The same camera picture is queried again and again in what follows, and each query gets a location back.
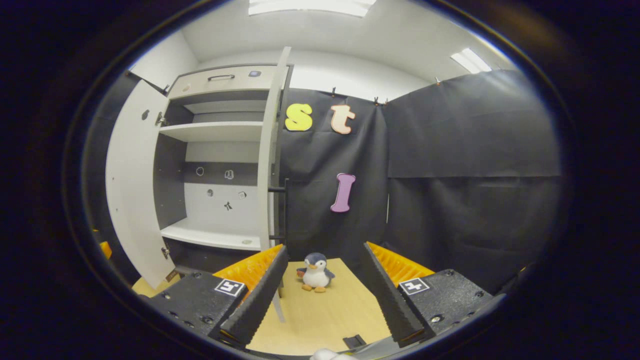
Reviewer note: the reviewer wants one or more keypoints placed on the white cabinet door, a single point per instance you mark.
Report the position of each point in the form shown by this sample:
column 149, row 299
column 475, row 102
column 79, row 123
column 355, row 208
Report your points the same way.
column 132, row 190
column 267, row 150

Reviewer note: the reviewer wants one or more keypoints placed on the ceiling light panel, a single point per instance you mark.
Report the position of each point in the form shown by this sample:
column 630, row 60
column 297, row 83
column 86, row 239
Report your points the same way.
column 310, row 6
column 470, row 60

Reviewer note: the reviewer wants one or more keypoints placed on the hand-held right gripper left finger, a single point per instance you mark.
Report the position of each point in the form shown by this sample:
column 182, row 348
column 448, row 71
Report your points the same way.
column 255, row 300

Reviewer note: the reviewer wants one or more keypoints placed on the small black block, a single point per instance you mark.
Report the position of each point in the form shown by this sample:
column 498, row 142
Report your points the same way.
column 355, row 341

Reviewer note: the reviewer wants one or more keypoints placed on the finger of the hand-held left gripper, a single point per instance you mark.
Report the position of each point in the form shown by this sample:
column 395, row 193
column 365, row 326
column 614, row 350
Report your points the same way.
column 106, row 250

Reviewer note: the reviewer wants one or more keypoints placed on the penguin plush toy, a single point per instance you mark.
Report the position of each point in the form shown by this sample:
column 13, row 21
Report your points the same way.
column 316, row 277

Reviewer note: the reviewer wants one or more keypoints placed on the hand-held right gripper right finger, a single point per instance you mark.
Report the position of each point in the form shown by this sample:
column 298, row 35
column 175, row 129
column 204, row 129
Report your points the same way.
column 387, row 295

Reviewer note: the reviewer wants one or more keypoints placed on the white and grey cabinet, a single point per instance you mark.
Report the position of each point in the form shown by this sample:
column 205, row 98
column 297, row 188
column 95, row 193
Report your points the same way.
column 215, row 131

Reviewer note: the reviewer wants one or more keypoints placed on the black backdrop cloth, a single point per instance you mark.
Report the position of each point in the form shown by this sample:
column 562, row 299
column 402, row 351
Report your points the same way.
column 475, row 215

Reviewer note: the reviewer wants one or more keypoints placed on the white cabinet drawer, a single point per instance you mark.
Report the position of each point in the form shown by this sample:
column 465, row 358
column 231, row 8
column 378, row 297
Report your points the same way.
column 230, row 84

